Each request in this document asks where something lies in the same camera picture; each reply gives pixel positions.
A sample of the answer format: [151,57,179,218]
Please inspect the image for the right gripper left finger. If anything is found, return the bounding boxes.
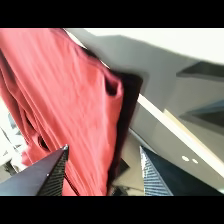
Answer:
[0,144,70,197]

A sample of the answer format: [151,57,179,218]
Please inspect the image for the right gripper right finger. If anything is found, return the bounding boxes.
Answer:
[139,145,222,197]

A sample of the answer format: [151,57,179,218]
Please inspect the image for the red T-shirt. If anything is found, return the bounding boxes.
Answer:
[0,27,145,197]

